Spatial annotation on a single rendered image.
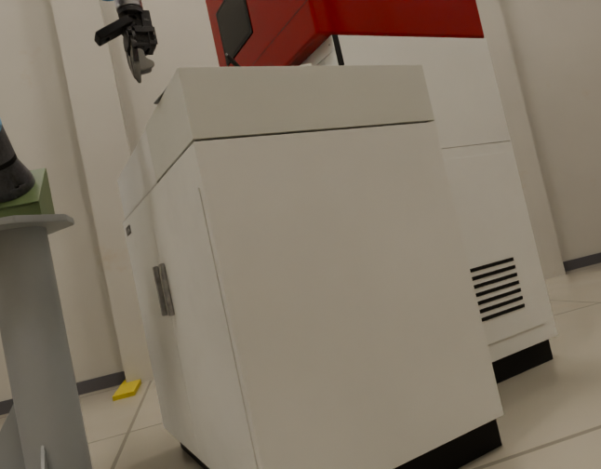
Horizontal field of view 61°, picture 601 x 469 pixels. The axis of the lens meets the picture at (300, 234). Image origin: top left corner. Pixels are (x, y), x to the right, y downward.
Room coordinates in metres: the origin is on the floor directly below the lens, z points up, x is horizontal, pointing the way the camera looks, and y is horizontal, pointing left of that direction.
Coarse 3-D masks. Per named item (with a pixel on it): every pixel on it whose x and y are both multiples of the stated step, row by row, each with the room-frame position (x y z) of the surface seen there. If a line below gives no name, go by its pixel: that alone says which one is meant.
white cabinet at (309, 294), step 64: (384, 128) 1.18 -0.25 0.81; (192, 192) 1.02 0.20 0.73; (256, 192) 1.01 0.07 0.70; (320, 192) 1.08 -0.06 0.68; (384, 192) 1.16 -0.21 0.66; (448, 192) 1.25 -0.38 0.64; (192, 256) 1.10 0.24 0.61; (256, 256) 0.99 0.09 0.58; (320, 256) 1.06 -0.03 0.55; (384, 256) 1.14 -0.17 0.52; (448, 256) 1.22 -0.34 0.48; (192, 320) 1.19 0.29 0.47; (256, 320) 0.98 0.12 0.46; (320, 320) 1.05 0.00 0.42; (384, 320) 1.12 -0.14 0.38; (448, 320) 1.20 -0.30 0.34; (192, 384) 1.31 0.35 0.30; (256, 384) 0.97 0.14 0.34; (320, 384) 1.03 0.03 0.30; (384, 384) 1.10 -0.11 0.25; (448, 384) 1.18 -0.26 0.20; (192, 448) 1.46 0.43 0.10; (256, 448) 0.96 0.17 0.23; (320, 448) 1.02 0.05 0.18; (384, 448) 1.09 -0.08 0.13; (448, 448) 1.20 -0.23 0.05
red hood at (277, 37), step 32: (224, 0) 2.06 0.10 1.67; (256, 0) 1.83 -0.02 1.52; (288, 0) 1.64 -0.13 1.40; (320, 0) 1.55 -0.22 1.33; (352, 0) 1.61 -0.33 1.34; (384, 0) 1.67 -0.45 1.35; (416, 0) 1.74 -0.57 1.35; (448, 0) 1.82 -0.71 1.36; (224, 32) 2.11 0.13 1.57; (256, 32) 1.88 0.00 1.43; (288, 32) 1.67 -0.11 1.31; (320, 32) 1.54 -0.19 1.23; (352, 32) 1.60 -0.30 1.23; (384, 32) 1.66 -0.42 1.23; (416, 32) 1.72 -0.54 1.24; (448, 32) 1.80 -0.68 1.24; (480, 32) 1.87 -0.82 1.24; (224, 64) 2.19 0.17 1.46; (256, 64) 1.93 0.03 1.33; (288, 64) 1.73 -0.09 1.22
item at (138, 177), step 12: (144, 132) 1.28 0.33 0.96; (144, 144) 1.31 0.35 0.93; (132, 156) 1.46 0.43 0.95; (144, 156) 1.33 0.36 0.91; (132, 168) 1.49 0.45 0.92; (144, 168) 1.35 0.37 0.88; (120, 180) 1.70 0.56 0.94; (132, 180) 1.52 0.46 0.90; (144, 180) 1.38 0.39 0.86; (120, 192) 1.74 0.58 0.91; (132, 192) 1.55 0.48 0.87; (144, 192) 1.40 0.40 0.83; (132, 204) 1.59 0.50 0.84
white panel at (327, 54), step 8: (328, 40) 1.57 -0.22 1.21; (336, 40) 1.56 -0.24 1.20; (320, 48) 1.62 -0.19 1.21; (328, 48) 1.58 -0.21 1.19; (336, 48) 1.56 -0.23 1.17; (312, 56) 1.67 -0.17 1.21; (320, 56) 1.63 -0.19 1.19; (328, 56) 1.59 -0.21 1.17; (336, 56) 1.56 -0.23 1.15; (312, 64) 1.68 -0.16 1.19; (320, 64) 1.64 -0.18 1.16; (328, 64) 1.60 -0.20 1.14; (336, 64) 1.56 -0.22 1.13
